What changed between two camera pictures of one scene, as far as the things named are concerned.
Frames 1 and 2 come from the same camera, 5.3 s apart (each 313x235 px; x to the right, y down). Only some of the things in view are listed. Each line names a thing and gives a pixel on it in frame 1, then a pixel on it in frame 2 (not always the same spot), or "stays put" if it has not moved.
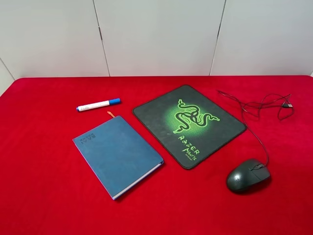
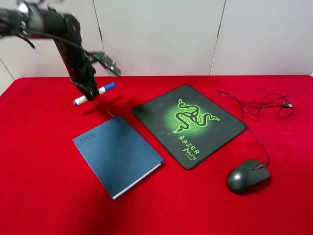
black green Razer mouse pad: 191,126 stays put
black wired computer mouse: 247,175 stays put
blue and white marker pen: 90,105 → 101,90
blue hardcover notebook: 119,156 stays put
